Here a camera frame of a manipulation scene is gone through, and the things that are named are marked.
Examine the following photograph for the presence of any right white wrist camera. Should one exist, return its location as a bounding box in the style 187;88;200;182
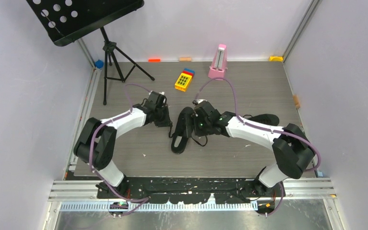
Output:
192;99;205;105

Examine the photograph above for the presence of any black music stand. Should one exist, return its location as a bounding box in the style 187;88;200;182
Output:
25;0;155;106

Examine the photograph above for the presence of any orange block at wall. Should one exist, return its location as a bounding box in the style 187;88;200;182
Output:
148;58;161;63

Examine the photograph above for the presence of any yellow toy brick block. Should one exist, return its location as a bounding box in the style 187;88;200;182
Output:
174;68;195;92

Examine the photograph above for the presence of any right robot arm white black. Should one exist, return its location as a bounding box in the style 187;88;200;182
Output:
193;100;316;197

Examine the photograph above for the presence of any pink metronome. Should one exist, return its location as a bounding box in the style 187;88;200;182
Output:
208;44;227;80

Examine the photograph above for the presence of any tan wooden block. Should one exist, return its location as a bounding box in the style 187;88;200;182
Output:
179;57;192;62

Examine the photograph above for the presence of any wooden block right edge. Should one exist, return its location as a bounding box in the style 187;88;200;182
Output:
293;94;300;109

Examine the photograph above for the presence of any black canvas shoe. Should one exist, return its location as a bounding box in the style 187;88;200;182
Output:
243;114;280;126
168;107;208;155

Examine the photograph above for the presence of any blue corner block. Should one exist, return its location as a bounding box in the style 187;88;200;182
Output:
95;60;104;69

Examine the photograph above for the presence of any yellow corner block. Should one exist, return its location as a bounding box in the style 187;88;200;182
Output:
269;56;284;62

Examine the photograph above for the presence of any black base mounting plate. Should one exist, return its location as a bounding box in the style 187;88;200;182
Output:
96;177;285;204

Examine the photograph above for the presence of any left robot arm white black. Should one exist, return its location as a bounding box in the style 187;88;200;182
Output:
73;91;172;198

